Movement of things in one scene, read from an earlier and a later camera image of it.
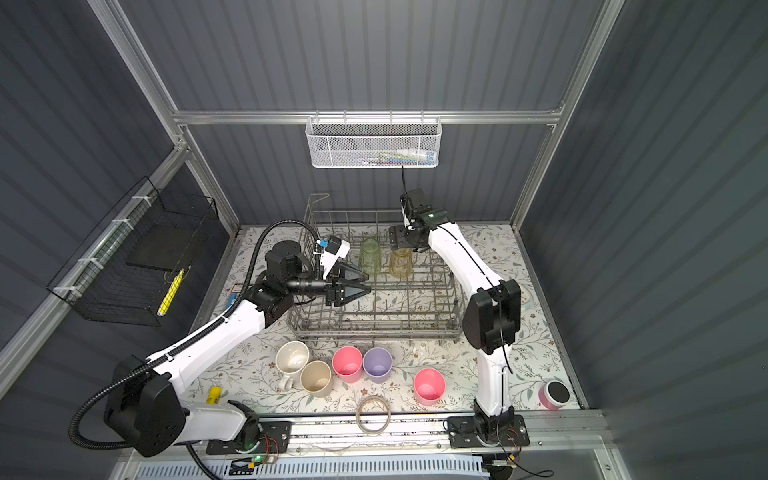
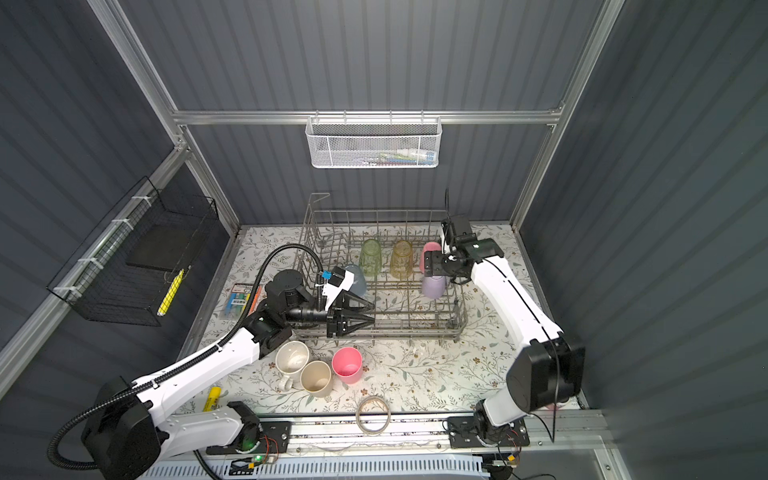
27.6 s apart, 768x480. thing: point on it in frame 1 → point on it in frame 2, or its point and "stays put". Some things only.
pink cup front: (429, 386) → (428, 247)
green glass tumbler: (371, 257) stays put
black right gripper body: (402, 237) → (440, 263)
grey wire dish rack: (412, 294) stays put
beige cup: (316, 378) stays put
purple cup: (377, 364) → (433, 286)
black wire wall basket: (124, 273) stays put
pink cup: (347, 363) stays put
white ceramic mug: (292, 358) stays put
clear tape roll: (358, 415) stays put
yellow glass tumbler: (400, 262) stays put
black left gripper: (336, 294) → (337, 320)
